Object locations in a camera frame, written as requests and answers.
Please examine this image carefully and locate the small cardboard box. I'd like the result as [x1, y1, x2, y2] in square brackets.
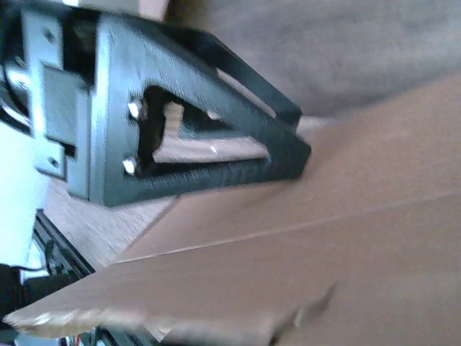
[5, 75, 460, 345]

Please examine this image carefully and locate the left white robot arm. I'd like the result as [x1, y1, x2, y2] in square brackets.
[1, 1, 311, 250]

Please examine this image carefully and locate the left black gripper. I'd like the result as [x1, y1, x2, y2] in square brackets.
[1, 1, 101, 200]

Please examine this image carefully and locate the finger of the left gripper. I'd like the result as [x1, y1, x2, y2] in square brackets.
[158, 24, 301, 133]
[91, 14, 311, 207]

